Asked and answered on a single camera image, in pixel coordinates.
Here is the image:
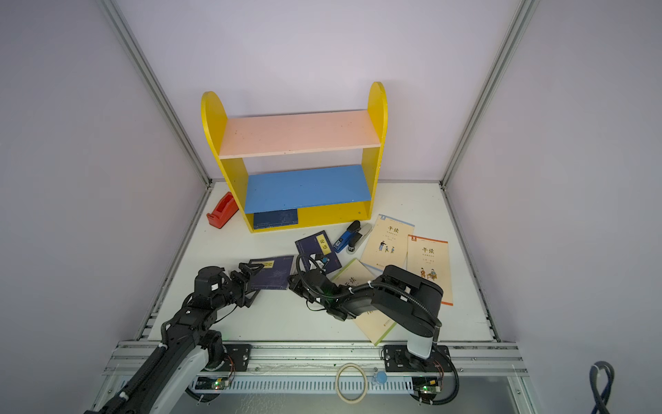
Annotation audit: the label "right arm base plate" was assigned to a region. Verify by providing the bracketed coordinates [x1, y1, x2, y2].
[380, 344, 453, 374]

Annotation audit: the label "blue book yellow label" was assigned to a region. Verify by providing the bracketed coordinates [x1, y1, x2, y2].
[253, 209, 298, 230]

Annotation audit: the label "beige book green edge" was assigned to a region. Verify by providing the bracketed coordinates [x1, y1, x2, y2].
[331, 259, 396, 346]

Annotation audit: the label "red tape dispenser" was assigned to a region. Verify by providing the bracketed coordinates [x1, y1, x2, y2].
[206, 191, 239, 229]

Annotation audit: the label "right green circuit board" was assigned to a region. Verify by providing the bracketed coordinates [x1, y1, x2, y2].
[411, 377, 443, 394]

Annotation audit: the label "beige tape ring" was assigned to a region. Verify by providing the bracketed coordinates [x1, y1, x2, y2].
[334, 363, 369, 405]

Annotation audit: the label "black cable loop right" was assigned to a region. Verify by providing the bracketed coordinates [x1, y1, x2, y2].
[590, 361, 616, 414]

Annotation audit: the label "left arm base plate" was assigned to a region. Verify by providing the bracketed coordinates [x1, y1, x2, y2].
[204, 343, 253, 373]

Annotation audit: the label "beige book blue edge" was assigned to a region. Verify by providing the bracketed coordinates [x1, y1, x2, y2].
[360, 214, 415, 276]

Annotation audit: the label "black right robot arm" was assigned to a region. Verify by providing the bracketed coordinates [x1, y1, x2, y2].
[288, 265, 444, 373]

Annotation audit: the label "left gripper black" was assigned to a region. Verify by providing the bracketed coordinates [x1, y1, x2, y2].
[210, 259, 264, 309]

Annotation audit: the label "left green circuit board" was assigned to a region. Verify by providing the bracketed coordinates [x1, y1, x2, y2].
[194, 377, 232, 391]

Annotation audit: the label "yellow shelf pink blue boards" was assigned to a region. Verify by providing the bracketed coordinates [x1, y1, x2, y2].
[200, 82, 389, 233]

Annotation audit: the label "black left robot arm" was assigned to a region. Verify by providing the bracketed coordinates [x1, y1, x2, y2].
[95, 263, 264, 413]

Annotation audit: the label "dark purple book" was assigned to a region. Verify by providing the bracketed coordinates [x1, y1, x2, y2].
[295, 230, 342, 275]
[249, 255, 294, 290]

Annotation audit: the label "blue black stapler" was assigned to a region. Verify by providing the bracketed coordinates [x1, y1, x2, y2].
[333, 220, 361, 253]

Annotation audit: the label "green circuit board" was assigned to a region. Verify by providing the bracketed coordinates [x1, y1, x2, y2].
[194, 377, 232, 391]
[411, 377, 443, 394]

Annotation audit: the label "beige book orange edge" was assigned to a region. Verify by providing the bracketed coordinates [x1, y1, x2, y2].
[407, 235, 454, 306]

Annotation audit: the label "aluminium front rail frame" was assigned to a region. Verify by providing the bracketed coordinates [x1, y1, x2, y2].
[92, 340, 541, 413]

